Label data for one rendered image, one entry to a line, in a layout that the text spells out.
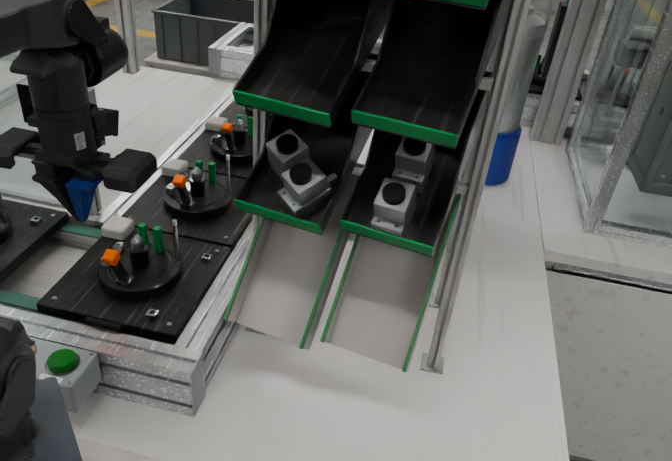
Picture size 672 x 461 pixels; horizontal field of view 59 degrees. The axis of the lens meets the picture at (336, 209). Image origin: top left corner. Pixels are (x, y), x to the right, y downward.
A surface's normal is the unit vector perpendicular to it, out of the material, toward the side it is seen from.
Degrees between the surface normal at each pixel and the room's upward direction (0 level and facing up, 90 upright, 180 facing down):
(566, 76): 90
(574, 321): 90
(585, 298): 90
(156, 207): 0
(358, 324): 45
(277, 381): 0
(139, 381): 90
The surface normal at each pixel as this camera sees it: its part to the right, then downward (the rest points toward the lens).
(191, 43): -0.22, 0.52
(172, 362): 0.08, -0.83
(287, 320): -0.21, -0.25
